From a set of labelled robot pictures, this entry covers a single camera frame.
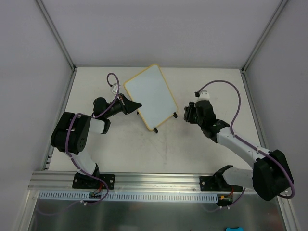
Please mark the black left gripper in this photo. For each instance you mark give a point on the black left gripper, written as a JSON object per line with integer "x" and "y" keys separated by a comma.
{"x": 123, "y": 104}

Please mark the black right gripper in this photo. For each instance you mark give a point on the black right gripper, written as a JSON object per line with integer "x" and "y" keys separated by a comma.
{"x": 192, "y": 113}

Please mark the black bone-shaped eraser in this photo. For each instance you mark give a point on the black bone-shaped eraser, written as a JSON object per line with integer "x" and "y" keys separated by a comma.
{"x": 190, "y": 113}

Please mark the yellow-framed whiteboard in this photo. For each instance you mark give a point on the yellow-framed whiteboard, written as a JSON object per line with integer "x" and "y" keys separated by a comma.
{"x": 151, "y": 90}

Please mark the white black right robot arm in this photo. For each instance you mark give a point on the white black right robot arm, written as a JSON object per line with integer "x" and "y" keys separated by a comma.
{"x": 269, "y": 174}

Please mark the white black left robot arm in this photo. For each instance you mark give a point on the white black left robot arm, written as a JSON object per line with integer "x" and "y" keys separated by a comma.
{"x": 71, "y": 132}

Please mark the blue object at bottom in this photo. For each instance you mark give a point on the blue object at bottom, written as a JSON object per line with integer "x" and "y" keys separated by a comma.
{"x": 234, "y": 229}

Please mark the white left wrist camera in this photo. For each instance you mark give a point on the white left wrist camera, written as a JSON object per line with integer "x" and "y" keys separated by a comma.
{"x": 115, "y": 89}

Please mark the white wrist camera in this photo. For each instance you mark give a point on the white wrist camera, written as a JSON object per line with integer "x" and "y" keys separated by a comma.
{"x": 115, "y": 89}
{"x": 202, "y": 95}

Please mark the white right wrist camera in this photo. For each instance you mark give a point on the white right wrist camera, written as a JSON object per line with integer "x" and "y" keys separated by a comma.
{"x": 202, "y": 95}

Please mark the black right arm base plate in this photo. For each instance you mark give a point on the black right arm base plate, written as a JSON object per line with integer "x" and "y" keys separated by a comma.
{"x": 217, "y": 184}

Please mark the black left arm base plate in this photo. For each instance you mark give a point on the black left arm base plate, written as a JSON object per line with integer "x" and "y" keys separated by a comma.
{"x": 85, "y": 182}

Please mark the white slotted cable duct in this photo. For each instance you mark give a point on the white slotted cable duct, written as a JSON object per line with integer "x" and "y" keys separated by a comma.
{"x": 131, "y": 196}

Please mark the aluminium left frame post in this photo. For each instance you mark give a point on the aluminium left frame post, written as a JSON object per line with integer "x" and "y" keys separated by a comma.
{"x": 55, "y": 32}

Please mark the aluminium frame post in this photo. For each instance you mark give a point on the aluminium frame post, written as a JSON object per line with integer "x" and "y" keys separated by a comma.
{"x": 55, "y": 32}
{"x": 266, "y": 31}

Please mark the aluminium front rail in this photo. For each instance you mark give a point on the aluminium front rail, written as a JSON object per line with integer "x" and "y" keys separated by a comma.
{"x": 122, "y": 182}

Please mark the aluminium right frame post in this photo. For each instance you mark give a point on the aluminium right frame post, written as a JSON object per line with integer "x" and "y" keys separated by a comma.
{"x": 266, "y": 31}

